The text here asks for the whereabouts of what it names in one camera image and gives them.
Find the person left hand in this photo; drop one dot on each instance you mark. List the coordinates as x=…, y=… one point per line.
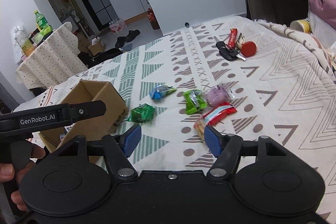
x=9, y=174

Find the small cardboard box on floor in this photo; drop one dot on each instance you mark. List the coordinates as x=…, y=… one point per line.
x=96, y=46

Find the black car key bunch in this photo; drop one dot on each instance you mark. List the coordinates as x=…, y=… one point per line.
x=226, y=53

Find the pink purple jacket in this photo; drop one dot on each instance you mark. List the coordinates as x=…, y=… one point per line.
x=321, y=17

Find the light green snack packet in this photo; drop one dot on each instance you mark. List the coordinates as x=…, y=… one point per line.
x=194, y=101

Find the blue snack packet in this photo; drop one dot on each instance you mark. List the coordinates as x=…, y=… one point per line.
x=161, y=91

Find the dark green snack packet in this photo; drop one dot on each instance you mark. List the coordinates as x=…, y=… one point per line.
x=141, y=114

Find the black bag on floor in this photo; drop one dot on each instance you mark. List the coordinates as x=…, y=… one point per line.
x=99, y=58

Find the purple snack packet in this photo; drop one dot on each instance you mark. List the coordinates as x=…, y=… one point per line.
x=218, y=94

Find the green soda bottle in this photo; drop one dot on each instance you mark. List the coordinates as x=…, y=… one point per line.
x=42, y=23

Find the dotted cream tablecloth table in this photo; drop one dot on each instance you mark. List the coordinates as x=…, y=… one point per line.
x=54, y=61

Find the red white snack packet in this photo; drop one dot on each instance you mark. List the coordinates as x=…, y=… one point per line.
x=218, y=113

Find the red round figurine keychain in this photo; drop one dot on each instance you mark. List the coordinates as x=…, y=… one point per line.
x=247, y=48

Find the dark oil bottle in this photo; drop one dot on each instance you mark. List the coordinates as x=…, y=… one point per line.
x=152, y=19

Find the brown cardboard box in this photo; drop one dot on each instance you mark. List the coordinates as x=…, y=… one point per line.
x=95, y=128

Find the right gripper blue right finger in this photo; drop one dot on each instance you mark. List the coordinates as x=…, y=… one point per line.
x=226, y=149

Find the water bottle pack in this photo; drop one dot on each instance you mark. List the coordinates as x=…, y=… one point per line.
x=117, y=25

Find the orange bread snack packet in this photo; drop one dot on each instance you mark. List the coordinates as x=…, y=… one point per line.
x=199, y=127

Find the black shoes pair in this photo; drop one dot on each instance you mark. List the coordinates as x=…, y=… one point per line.
x=121, y=40

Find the patterned white bed blanket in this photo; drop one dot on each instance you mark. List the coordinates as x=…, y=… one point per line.
x=286, y=91

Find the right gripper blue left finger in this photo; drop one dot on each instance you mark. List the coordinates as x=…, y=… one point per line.
x=117, y=151

